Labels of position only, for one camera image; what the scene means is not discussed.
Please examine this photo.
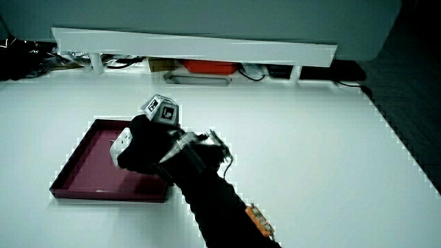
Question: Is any person's right hand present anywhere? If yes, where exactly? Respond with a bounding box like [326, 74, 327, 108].
[116, 94, 231, 184]

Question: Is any white socket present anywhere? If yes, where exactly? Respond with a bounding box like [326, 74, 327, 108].
[110, 127, 134, 169]

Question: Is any person's right forearm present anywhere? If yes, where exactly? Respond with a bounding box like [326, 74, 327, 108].
[174, 167, 283, 248]

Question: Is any maroon square tray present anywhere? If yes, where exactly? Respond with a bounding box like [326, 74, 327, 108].
[49, 118, 170, 203]

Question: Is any grey flat tray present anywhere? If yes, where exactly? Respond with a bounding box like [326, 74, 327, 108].
[163, 71, 232, 87]

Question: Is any brown cardboard box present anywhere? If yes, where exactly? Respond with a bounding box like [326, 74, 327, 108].
[148, 57, 183, 73]

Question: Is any orange box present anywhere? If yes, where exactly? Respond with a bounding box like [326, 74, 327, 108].
[181, 59, 241, 76]

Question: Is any long white shelf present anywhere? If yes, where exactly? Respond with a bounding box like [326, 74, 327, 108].
[50, 27, 338, 84]

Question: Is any black crumpled bag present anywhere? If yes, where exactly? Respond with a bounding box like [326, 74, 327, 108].
[0, 37, 70, 82]

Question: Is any thin black glove cable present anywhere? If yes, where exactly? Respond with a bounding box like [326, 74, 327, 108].
[223, 151, 235, 180]

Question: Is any black power cable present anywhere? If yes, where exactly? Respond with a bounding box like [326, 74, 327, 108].
[333, 79, 373, 98]

